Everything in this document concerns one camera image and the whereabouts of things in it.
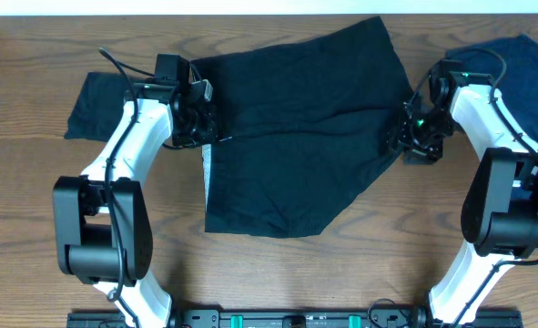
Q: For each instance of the dark navy clothes pile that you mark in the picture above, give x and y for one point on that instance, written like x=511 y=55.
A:
x=519 y=87

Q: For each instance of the black shorts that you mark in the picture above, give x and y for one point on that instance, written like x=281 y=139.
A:
x=303 y=130

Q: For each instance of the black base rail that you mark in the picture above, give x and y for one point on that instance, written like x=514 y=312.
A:
x=378 y=317

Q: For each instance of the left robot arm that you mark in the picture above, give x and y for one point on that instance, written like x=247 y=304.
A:
x=103 y=234

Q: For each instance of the folded black cloth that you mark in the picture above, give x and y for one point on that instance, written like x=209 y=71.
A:
x=98 y=108

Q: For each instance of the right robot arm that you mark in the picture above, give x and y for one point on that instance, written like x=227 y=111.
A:
x=499 y=218

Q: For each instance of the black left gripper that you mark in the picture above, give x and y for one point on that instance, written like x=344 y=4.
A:
x=200 y=129

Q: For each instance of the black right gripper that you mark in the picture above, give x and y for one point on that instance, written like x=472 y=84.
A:
x=420 y=146

